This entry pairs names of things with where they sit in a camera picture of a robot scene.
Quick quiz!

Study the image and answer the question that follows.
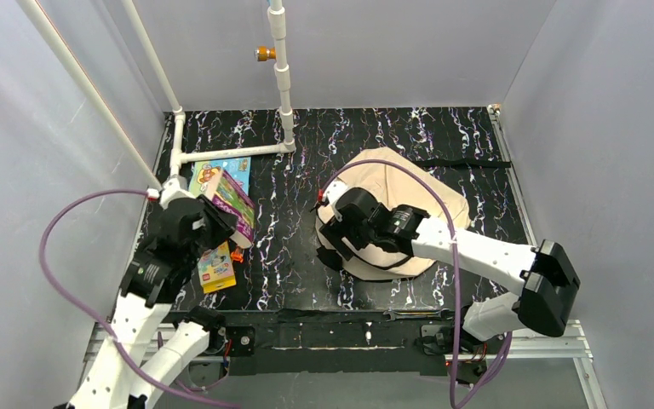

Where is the purple treehouse book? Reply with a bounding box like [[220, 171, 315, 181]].
[[204, 170, 255, 249]]

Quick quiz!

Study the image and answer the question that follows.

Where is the beige student backpack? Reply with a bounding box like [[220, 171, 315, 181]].
[[315, 147, 470, 281]]

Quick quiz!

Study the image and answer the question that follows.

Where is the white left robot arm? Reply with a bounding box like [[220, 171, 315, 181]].
[[38, 193, 237, 408]]

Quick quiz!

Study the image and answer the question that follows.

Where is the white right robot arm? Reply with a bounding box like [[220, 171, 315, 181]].
[[316, 184, 581, 341]]

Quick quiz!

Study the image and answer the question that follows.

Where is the yellow crayon box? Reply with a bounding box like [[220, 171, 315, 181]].
[[198, 242, 236, 294]]

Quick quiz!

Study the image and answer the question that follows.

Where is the light blue picture book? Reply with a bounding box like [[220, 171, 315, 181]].
[[188, 157, 251, 196]]

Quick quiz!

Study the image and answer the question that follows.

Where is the small orange toy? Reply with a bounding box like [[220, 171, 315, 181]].
[[230, 247, 244, 263]]

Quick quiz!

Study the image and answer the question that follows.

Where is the steel wrench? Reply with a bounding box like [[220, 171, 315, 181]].
[[383, 309, 451, 321]]

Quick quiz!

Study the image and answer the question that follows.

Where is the orange knob on pipe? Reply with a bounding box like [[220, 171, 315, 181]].
[[255, 46, 277, 62]]

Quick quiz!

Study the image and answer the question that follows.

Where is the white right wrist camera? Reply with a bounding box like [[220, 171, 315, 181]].
[[316, 179, 350, 225]]

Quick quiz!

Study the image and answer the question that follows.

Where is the white pvc pipe frame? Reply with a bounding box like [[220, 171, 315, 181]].
[[15, 0, 298, 193]]

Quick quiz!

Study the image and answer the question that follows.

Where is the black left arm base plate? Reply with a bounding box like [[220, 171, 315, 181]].
[[210, 326, 255, 357]]

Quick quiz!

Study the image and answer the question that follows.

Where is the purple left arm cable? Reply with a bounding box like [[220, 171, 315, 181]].
[[37, 188, 244, 409]]

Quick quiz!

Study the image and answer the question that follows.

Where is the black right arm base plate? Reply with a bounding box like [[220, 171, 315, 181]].
[[414, 321, 502, 357]]

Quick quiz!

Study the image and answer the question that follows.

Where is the aluminium rail frame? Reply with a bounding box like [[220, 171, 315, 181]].
[[72, 319, 611, 409]]

